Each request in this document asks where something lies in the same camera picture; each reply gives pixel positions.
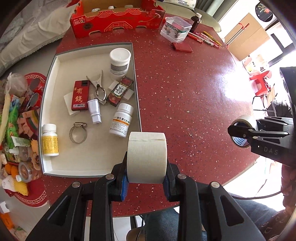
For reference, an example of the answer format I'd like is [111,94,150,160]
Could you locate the white tray with grey rim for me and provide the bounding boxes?
[39,42,142,178]

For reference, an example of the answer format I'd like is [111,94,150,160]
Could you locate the round dark wall plate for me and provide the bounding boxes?
[255,2,274,22]

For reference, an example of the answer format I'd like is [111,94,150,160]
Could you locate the person's leg in jeans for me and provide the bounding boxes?
[141,197,262,241]

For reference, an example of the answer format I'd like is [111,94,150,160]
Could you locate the metal clip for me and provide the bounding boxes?
[86,70,107,105]

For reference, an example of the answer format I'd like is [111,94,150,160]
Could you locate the patterned card box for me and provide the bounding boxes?
[107,76,135,107]

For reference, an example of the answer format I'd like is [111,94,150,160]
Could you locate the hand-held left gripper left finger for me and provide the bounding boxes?
[24,152,129,241]

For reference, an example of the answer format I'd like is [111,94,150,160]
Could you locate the brown chair seat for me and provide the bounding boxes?
[126,227,146,241]

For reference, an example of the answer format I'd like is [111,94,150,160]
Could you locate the green snack packets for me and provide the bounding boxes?
[5,102,20,149]

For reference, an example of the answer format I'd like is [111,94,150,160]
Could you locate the small red box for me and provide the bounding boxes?
[171,42,193,53]

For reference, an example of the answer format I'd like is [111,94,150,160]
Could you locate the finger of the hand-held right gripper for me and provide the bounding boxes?
[227,124,289,140]
[234,118,289,146]

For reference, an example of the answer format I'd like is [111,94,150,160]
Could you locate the fruit in yellow foam net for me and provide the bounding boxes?
[14,181,29,196]

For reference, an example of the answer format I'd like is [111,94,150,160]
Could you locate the black folding chair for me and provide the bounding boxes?
[252,86,279,117]

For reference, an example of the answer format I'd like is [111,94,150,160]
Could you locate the large white jar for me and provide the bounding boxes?
[109,48,131,81]

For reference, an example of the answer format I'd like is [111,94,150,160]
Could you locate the red cardboard box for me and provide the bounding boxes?
[70,0,166,39]

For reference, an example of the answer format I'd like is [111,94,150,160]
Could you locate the small white tube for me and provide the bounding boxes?
[87,99,102,124]

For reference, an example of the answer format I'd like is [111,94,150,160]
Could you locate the row of pens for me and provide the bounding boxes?
[188,30,223,49]

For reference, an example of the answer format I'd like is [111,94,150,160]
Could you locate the black cable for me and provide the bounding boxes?
[228,192,286,200]

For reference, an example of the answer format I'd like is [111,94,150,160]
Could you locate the wide masking tape roll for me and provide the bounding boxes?
[127,132,167,184]

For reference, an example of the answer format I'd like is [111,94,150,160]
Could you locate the cream sofa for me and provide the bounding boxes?
[159,0,222,29]

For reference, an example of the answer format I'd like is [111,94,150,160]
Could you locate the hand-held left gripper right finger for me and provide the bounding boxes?
[163,160,266,241]

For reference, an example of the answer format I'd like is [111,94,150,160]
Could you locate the white bottle yellow label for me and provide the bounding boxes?
[42,123,60,157]

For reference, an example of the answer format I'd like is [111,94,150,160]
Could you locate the white fringed blanket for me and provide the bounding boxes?
[0,0,80,72]

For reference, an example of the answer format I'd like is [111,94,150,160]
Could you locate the brown glass bottle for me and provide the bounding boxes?
[190,13,202,33]

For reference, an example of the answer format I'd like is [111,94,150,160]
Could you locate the red plastic stool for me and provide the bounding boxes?
[249,70,273,96]

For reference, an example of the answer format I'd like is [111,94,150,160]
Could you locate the person's right forearm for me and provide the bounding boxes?
[264,162,296,241]

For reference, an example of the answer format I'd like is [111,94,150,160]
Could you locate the red can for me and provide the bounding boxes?
[25,93,42,109]

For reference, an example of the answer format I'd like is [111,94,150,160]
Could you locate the clear round snack jar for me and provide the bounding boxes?
[18,161,33,181]

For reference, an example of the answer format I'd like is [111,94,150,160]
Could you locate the small masking tape roll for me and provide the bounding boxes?
[232,115,255,149]

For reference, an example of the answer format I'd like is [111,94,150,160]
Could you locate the metal hose clamp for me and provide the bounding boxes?
[69,122,88,144]

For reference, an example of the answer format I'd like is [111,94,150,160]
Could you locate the long white foam stick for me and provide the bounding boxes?
[0,93,12,142]

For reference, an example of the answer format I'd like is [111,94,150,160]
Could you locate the clear plastic bag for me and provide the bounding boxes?
[6,73,28,95]

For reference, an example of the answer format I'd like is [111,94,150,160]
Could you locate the striped knitted cloth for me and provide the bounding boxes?
[17,110,41,139]

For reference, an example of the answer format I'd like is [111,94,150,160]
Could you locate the white bag with blue print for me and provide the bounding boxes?
[159,0,197,10]

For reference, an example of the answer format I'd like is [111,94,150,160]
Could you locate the white green tube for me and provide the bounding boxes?
[11,136,31,147]

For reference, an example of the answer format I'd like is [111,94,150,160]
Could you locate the clear plastic container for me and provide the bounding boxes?
[160,17,193,43]

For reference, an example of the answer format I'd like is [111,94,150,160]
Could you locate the brown cardboard box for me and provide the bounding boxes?
[223,13,271,62]

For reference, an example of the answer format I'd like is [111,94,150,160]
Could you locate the white bottle orange label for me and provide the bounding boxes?
[109,103,134,138]

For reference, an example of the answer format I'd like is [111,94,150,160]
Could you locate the fruit in white foam net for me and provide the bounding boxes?
[1,175,16,193]

